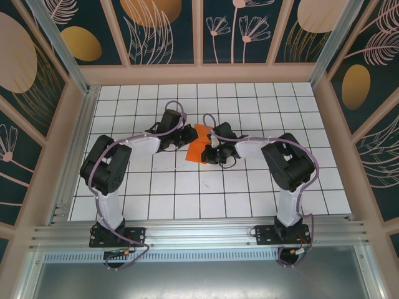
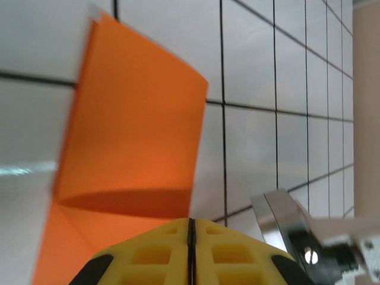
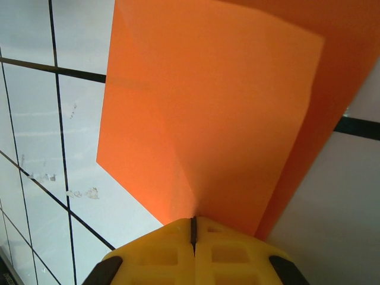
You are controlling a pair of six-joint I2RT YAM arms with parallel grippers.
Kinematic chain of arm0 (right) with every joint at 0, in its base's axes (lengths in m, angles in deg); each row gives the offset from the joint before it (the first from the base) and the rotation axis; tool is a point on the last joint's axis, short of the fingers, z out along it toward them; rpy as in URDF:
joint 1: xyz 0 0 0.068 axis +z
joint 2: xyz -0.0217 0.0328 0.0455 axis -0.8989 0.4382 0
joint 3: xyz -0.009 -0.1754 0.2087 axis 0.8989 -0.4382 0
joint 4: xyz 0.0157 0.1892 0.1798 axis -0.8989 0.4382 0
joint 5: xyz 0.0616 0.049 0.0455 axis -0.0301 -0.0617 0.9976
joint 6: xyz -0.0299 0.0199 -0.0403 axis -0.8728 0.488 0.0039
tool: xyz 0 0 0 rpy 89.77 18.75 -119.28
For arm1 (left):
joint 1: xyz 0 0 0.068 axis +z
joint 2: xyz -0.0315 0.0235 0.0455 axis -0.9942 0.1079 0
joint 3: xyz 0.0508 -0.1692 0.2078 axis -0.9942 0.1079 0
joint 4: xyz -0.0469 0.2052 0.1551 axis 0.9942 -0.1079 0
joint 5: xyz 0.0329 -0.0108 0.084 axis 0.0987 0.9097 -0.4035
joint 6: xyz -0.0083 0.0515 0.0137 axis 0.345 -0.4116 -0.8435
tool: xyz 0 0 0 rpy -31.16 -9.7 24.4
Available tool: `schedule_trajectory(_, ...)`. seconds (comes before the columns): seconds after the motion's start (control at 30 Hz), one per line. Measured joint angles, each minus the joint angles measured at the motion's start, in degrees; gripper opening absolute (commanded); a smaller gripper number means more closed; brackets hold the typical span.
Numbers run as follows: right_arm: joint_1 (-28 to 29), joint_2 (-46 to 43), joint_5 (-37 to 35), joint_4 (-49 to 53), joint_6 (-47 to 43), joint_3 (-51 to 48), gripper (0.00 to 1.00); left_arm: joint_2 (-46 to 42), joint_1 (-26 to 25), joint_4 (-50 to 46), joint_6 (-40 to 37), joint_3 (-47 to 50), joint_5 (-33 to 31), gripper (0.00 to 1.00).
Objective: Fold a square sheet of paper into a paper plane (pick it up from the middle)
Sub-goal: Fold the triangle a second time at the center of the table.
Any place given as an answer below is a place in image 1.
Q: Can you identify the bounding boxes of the orange paper sheet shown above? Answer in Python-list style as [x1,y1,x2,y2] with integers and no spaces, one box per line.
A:
[186,123,216,164]

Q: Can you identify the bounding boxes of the grey steel sheet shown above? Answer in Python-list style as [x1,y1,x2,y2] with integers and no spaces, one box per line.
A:
[27,260,386,299]

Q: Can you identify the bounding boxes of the long aluminium mounting rail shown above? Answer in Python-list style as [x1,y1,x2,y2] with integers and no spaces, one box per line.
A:
[29,217,372,250]

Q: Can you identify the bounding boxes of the wall panel with pink flowers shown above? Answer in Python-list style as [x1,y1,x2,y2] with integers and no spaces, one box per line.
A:
[202,0,283,65]

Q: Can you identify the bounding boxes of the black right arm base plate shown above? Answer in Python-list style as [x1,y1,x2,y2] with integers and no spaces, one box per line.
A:
[254,224,312,245]

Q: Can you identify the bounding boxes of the perforated metal cable tray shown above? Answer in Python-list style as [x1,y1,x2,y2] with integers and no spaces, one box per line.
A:
[42,251,364,264]

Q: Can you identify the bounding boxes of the aluminium side rail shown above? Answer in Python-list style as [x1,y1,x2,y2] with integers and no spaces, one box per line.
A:
[48,85,100,225]

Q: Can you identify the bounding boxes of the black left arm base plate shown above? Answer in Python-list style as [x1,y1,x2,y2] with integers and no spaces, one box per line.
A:
[89,225,147,249]

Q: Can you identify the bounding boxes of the wall panel circle and leaves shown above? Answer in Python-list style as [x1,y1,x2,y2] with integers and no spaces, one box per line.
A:
[111,0,201,66]

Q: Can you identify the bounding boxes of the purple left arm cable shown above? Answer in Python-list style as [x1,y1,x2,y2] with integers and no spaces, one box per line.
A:
[87,100,188,272]

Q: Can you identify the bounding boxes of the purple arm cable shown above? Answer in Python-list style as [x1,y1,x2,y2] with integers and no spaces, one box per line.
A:
[202,113,320,268]
[87,100,188,272]

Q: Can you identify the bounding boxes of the wall panel with gold oval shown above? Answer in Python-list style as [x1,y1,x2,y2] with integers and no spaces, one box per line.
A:
[46,0,129,67]

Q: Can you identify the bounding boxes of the aluminium corner post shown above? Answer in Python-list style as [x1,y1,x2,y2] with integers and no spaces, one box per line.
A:
[308,0,364,90]
[26,0,91,94]

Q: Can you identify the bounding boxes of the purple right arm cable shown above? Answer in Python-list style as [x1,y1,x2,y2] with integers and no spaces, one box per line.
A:
[202,113,320,268]

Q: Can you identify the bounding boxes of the wall panel feather gold oval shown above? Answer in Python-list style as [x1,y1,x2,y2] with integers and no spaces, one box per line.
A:
[327,0,399,135]

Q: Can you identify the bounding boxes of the wall panel pale circle grass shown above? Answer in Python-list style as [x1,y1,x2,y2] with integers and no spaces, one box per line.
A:
[273,0,339,65]

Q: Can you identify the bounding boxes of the wall panel pink feathers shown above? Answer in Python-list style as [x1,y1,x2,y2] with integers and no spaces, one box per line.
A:
[353,115,399,222]

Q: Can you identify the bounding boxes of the wall panel single flower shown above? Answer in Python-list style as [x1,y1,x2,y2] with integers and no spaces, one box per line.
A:
[0,102,44,225]

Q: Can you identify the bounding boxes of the wall panel large pale circle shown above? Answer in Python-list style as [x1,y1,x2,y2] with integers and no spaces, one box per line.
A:
[0,11,70,141]

